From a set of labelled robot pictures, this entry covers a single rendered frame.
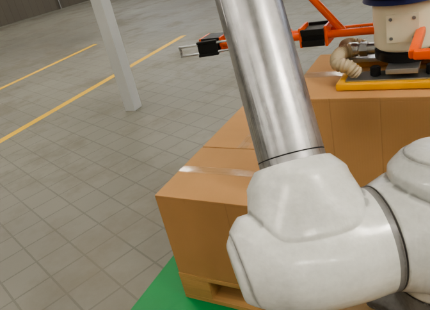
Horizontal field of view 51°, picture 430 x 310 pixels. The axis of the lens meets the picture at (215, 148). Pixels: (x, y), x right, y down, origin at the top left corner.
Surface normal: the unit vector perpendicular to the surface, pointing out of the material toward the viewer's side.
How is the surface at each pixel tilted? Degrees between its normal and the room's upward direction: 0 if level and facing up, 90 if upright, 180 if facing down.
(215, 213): 90
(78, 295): 0
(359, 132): 90
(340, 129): 90
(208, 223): 90
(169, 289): 0
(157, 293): 0
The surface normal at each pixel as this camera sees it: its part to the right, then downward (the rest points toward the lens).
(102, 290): -0.21, -0.88
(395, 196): -0.42, -0.69
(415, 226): -0.24, -0.13
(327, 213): 0.04, -0.24
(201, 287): -0.45, 0.48
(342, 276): 0.07, 0.15
